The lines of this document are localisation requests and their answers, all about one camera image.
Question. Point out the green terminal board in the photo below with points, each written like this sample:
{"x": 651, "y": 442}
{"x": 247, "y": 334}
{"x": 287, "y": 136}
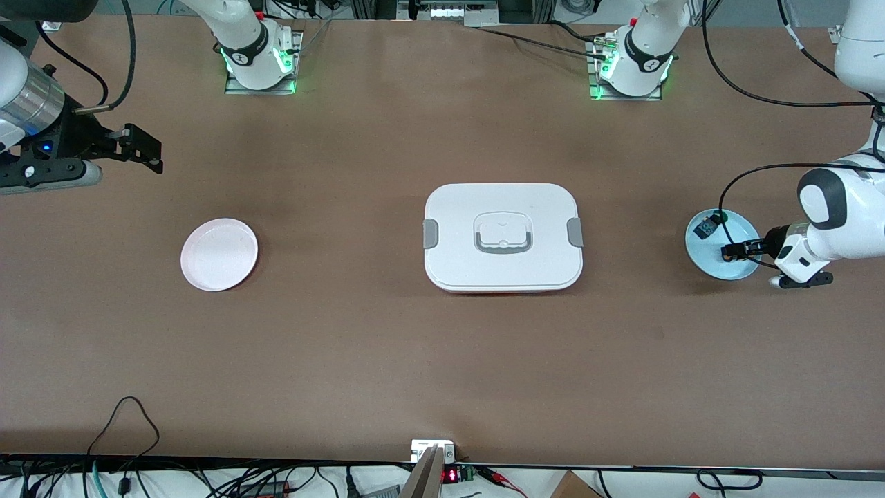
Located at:
{"x": 469, "y": 474}

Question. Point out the red digit display module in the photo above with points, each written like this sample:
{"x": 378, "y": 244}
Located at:
{"x": 451, "y": 476}

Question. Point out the white lidded container box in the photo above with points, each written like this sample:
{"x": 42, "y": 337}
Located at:
{"x": 502, "y": 270}

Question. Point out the pink plate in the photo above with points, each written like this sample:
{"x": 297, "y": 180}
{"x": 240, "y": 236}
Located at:
{"x": 219, "y": 254}

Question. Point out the grey power strip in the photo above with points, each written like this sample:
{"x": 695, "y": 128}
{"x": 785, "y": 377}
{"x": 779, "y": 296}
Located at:
{"x": 384, "y": 492}

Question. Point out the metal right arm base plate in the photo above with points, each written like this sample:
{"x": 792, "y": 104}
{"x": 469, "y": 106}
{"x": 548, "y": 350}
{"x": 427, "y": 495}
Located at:
{"x": 231, "y": 88}

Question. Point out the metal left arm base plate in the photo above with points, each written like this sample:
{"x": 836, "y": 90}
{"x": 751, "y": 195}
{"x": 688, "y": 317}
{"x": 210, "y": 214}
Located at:
{"x": 598, "y": 93}

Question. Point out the brown cardboard piece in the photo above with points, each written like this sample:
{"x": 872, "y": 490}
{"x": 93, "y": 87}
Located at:
{"x": 574, "y": 487}

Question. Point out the black power adapter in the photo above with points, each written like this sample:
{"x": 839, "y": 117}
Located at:
{"x": 266, "y": 488}

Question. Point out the grey slanted bar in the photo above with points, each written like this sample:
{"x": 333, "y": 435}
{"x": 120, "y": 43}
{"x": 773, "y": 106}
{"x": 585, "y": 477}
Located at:
{"x": 425, "y": 481}

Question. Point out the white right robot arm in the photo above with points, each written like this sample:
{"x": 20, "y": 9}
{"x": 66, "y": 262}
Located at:
{"x": 242, "y": 41}

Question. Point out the red clip lead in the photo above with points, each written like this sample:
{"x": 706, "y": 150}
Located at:
{"x": 494, "y": 475}

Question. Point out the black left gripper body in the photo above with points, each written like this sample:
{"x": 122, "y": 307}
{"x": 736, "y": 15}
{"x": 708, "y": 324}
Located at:
{"x": 769, "y": 243}

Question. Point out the small white device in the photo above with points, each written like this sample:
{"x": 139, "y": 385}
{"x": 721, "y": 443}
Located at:
{"x": 422, "y": 449}

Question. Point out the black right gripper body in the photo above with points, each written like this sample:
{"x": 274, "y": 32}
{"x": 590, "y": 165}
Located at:
{"x": 77, "y": 135}

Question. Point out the light blue plate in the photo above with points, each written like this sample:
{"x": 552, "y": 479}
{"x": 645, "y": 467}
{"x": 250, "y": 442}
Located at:
{"x": 705, "y": 259}

